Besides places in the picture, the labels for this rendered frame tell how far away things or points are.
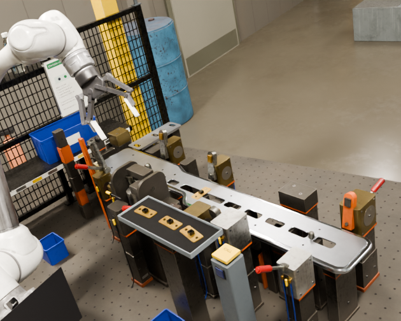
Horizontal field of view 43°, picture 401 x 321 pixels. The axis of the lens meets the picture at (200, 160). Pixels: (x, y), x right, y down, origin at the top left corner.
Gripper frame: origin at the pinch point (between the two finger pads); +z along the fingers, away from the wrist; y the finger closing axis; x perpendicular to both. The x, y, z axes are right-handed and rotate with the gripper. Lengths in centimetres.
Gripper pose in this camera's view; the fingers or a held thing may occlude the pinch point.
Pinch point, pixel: (119, 125)
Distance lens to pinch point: 166.1
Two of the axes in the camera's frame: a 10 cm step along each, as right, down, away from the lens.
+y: 8.2, -5.2, -2.4
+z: 5.5, 8.4, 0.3
